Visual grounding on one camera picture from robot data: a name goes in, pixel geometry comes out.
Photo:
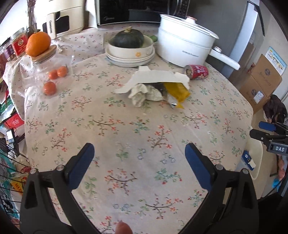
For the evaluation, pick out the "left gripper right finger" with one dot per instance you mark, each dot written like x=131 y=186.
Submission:
x=231 y=204

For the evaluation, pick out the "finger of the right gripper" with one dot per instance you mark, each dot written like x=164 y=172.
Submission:
x=267 y=126
x=260 y=135

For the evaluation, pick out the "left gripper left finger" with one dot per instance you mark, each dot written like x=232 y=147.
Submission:
x=38 y=214

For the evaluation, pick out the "white trash bin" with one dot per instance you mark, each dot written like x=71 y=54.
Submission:
x=255 y=149

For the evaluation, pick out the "person right hand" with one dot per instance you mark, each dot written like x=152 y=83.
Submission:
x=123 y=228

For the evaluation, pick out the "dark bag on floor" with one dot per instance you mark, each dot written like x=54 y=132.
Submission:
x=275 y=111

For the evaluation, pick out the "blue small carton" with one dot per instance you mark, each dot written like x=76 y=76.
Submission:
x=248 y=161

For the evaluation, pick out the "large cardboard box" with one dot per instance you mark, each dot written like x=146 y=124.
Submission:
x=253 y=93

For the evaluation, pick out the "small cardboard box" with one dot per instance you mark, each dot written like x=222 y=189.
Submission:
x=266 y=75

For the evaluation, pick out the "red soda can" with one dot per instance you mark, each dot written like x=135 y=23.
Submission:
x=196 y=71

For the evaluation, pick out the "yellow snack wrapper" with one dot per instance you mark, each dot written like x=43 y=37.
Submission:
x=176 y=94

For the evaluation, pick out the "grey refrigerator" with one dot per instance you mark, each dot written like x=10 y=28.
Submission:
x=233 y=21

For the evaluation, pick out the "white electric cooking pot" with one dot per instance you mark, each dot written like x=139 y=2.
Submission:
x=184 y=42

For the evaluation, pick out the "floral tablecloth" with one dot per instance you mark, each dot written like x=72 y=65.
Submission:
x=139 y=173

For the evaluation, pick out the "small tangerine in jar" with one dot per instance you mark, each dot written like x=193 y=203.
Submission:
x=49 y=88
x=53 y=74
x=62 y=71

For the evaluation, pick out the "crumpled white tissue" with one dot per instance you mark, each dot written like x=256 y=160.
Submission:
x=141 y=92

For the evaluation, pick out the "torn white cardboard piece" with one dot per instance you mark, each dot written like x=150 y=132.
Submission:
x=145 y=75

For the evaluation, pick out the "glass jar with wooden lid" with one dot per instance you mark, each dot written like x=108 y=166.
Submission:
x=50 y=68

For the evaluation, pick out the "white ceramic bowl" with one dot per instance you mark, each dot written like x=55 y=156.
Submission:
x=131 y=57

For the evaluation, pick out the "green pumpkin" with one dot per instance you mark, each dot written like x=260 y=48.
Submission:
x=128 y=38

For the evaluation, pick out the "large orange fruit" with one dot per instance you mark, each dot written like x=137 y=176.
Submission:
x=37 y=44

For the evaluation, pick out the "red label jar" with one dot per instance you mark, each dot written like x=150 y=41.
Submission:
x=19 y=41

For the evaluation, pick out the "white air fryer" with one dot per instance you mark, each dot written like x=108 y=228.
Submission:
x=63 y=17

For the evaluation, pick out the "black microwave oven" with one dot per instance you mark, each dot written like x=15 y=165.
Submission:
x=122 y=11

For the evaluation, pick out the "black wire rack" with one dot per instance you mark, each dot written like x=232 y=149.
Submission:
x=13 y=175

